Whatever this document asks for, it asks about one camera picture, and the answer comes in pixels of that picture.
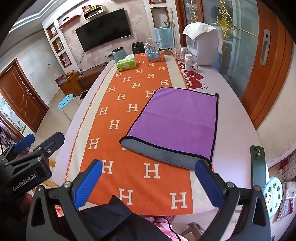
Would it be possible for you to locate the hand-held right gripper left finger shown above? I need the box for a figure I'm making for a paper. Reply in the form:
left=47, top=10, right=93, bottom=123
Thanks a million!
left=25, top=159, right=103, bottom=241

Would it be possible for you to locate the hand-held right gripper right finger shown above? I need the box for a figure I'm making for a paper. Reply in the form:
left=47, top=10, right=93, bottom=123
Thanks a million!
left=195, top=159, right=271, bottom=241

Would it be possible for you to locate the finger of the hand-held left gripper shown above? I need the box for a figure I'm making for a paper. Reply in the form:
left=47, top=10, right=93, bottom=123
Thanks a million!
left=34, top=132, right=65, bottom=161
left=0, top=134, right=36, bottom=161

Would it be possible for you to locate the purple and grey towel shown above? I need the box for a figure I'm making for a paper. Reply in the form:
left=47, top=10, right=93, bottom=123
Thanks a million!
left=119, top=87, right=220, bottom=170

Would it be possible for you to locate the dark jacket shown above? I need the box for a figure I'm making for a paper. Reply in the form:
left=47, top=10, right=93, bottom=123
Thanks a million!
left=79, top=195, right=167, bottom=241

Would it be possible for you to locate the orange letter-print blanket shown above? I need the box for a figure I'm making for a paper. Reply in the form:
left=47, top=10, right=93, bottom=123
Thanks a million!
left=65, top=52, right=214, bottom=216

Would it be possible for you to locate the blue round stool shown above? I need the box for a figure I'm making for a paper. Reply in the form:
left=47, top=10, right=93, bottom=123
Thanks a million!
left=58, top=94, right=74, bottom=121

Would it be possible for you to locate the brown wooden door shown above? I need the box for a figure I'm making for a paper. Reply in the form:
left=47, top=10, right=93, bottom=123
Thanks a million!
left=0, top=58, right=49, bottom=132

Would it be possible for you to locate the green smartphone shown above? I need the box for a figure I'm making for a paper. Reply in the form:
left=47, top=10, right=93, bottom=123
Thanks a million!
left=250, top=145, right=266, bottom=189

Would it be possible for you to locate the wooden television cabinet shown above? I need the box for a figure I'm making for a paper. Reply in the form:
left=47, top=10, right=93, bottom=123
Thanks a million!
left=58, top=66, right=109, bottom=96

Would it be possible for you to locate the pink cloth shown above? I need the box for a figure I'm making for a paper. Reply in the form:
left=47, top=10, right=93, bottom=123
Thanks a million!
left=148, top=215, right=186, bottom=241

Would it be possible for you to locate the pale blue plastic stool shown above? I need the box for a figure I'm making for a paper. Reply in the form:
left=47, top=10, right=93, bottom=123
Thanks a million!
left=262, top=176, right=283, bottom=219

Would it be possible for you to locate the pile of white packages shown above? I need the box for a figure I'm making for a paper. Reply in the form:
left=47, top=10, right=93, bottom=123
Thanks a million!
left=277, top=153, right=296, bottom=220

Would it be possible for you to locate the green tissue pack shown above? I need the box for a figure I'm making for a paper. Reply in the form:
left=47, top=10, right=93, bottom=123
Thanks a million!
left=116, top=54, right=137, bottom=71

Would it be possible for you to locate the orange sliding door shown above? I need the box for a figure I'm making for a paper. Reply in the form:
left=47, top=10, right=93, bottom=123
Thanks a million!
left=240, top=0, right=288, bottom=129

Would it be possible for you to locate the white pill bottle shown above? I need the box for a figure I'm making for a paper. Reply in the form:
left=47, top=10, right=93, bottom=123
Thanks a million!
left=184, top=54, right=193, bottom=70

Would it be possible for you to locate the black small appliance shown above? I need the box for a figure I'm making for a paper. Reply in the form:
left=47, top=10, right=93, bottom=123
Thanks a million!
left=131, top=42, right=145, bottom=55

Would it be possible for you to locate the glass kettle with blue base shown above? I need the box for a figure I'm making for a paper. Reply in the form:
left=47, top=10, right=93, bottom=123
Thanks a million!
left=144, top=38, right=161, bottom=62

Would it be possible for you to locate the white water dispenser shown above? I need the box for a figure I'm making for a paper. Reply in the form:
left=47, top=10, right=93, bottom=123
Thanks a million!
left=184, top=28, right=223, bottom=67

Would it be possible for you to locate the blue dotted water container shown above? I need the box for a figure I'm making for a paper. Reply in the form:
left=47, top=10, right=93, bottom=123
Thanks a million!
left=154, top=27, right=174, bottom=55

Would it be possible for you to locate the white cloth cover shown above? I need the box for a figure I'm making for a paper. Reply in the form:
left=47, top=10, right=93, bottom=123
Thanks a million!
left=183, top=22, right=222, bottom=40

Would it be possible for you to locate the glass door with gold ornament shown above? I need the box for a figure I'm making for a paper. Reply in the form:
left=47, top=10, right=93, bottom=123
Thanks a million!
left=176, top=0, right=259, bottom=98

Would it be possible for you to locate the wall poster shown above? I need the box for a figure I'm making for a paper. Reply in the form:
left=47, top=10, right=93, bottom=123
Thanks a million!
left=0, top=97, right=27, bottom=134

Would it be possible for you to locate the red wall shelf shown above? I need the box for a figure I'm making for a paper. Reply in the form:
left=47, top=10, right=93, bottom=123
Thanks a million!
left=58, top=15, right=81, bottom=29

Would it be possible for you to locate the black wall television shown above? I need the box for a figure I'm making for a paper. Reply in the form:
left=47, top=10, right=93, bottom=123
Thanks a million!
left=75, top=9, right=132, bottom=52

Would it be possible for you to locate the white and yellow wall shelf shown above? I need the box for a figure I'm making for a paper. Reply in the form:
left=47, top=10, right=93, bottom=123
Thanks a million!
left=83, top=5, right=107, bottom=20

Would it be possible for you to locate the silver door handle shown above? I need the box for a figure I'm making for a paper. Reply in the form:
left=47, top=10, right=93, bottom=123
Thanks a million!
left=260, top=29, right=271, bottom=67

